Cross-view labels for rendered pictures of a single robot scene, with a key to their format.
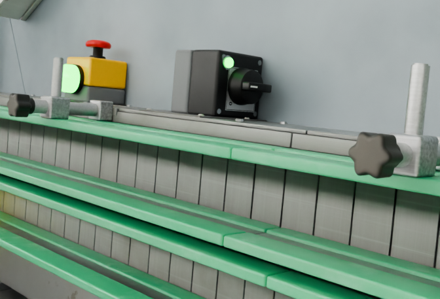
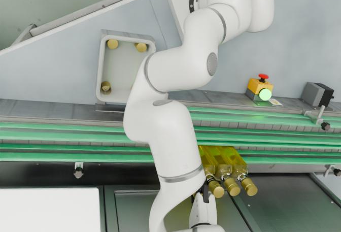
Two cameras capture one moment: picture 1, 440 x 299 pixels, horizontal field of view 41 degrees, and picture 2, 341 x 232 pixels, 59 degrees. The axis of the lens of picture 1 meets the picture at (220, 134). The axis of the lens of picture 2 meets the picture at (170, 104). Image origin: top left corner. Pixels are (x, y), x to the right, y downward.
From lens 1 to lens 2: 161 cm
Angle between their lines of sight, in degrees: 64
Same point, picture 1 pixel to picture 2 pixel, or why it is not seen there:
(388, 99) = not seen: outside the picture
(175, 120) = (331, 113)
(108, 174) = (300, 129)
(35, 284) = (250, 167)
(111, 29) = (255, 64)
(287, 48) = (328, 80)
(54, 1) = not seen: hidden behind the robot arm
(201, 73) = (327, 96)
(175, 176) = not seen: hidden behind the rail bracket
